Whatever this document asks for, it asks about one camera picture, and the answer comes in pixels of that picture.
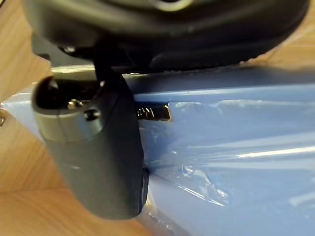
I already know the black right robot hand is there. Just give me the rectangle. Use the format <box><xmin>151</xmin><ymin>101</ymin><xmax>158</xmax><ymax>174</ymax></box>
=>
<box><xmin>21</xmin><ymin>0</ymin><xmax>311</xmax><ymax>221</ymax></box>

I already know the blue plastic-wrapped folder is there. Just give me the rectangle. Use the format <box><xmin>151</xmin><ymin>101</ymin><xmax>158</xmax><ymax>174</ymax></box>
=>
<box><xmin>0</xmin><ymin>64</ymin><xmax>315</xmax><ymax>236</ymax></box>

